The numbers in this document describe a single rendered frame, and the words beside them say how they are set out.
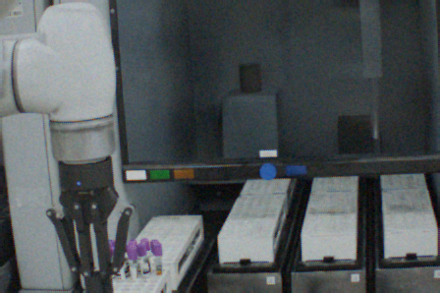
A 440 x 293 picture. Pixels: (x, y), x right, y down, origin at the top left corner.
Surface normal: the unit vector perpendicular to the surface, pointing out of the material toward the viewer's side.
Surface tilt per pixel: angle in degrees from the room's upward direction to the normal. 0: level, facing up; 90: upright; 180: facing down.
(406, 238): 90
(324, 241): 90
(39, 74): 88
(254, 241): 90
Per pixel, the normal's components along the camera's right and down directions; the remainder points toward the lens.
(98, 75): 0.71, 0.11
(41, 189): -0.15, 0.21
